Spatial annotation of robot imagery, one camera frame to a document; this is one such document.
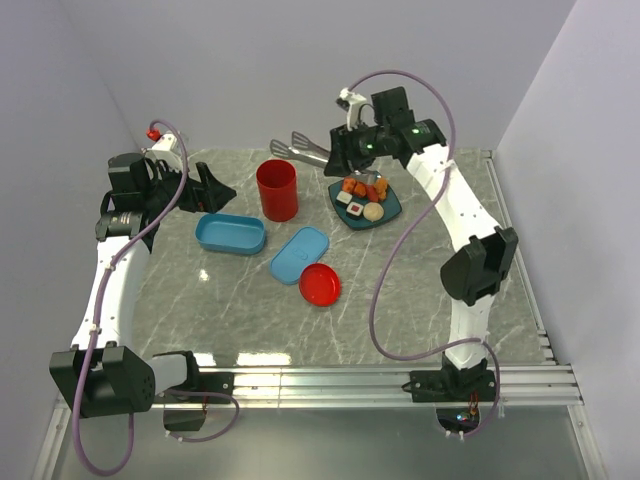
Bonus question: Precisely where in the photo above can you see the blue lunch box base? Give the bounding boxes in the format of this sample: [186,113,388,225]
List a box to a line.
[194,213,266,255]

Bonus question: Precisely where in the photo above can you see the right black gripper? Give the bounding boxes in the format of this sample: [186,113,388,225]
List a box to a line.
[324,119,391,178]

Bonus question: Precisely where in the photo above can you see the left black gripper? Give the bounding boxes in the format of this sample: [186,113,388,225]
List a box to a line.
[143,157,236,215]

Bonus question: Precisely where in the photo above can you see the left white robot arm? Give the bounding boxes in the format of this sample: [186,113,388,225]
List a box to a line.
[49,153,236,418]

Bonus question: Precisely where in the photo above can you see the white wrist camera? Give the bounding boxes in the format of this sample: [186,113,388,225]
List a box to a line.
[143,127,188,172]
[335,88,369,131]

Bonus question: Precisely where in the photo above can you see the red round cup lid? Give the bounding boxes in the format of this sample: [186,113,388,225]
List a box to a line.
[299,263,341,307]

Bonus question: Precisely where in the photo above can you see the white steamed bun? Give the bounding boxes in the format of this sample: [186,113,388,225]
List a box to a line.
[362,202,385,222]

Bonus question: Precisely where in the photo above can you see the orange grilled salmon piece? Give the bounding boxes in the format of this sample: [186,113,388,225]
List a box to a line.
[341,177,357,194]

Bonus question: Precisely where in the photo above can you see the red ribbed cup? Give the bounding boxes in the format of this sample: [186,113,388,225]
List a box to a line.
[256,159,298,222]

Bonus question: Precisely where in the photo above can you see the sushi roll red centre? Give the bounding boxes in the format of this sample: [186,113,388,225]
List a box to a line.
[346,201,363,219]

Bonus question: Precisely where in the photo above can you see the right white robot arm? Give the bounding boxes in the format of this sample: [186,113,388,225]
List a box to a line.
[324,87,518,400]

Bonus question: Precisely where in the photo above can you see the sushi roll white centre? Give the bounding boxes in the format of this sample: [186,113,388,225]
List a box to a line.
[335,190,353,208]

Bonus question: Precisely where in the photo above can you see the blue lunch box lid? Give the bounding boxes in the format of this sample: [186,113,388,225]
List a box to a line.
[269,226,330,285]

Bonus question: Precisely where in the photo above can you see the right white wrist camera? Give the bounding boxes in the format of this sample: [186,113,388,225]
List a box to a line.
[335,88,369,131]

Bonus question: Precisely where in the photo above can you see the orange fried nugget back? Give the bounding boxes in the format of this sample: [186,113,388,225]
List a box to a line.
[374,177,389,200]

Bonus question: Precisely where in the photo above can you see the metal food tongs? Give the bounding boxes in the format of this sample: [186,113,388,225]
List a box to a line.
[269,130,379,179]

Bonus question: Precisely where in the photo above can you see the red sausage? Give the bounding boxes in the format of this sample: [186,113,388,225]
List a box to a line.
[365,184,379,203]

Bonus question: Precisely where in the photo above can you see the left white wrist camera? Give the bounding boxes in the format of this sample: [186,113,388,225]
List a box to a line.
[143,127,188,172]

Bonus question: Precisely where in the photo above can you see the dark teal square plate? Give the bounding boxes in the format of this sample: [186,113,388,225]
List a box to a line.
[328,179,402,231]

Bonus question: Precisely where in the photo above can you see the orange fried shrimp piece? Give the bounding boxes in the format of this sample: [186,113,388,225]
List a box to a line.
[352,182,367,198]

